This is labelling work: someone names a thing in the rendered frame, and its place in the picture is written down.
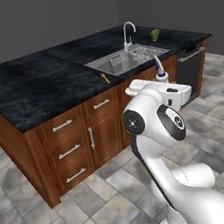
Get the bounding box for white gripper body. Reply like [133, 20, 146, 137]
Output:
[123, 75, 165, 99]

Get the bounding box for wooden sink cabinet door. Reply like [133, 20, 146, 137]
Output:
[111, 65, 169, 150]
[163, 54, 182, 86]

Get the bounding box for steel sink basin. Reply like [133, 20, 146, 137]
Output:
[81, 38, 174, 82]

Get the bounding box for narrow wooden cabinet door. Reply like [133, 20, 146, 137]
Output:
[84, 112, 127, 170]

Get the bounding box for white blue pointed bottle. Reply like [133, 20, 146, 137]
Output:
[152, 53, 170, 85]

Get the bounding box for small golden utensil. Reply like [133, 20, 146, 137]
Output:
[100, 71, 112, 86]

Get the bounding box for black dishwasher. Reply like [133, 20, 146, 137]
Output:
[171, 40, 215, 106]

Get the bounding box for silver curved tap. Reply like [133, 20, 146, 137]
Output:
[120, 20, 141, 53]

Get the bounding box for green bell pepper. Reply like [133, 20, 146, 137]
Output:
[149, 28, 162, 43]

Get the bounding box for narrow wooden drawer front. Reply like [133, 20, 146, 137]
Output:
[80, 87, 120, 123]

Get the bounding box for wide wooden drawer front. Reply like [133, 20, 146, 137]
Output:
[36, 105, 87, 145]
[45, 131, 92, 171]
[53, 156, 98, 195]

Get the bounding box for silver drawer handle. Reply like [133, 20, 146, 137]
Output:
[56, 143, 83, 161]
[51, 118, 75, 133]
[92, 98, 112, 110]
[64, 167, 89, 185]

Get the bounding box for silver dishwasher handle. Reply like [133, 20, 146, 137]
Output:
[176, 45, 209, 64]

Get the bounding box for silver vertical door handle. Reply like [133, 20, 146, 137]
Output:
[87, 126, 97, 151]

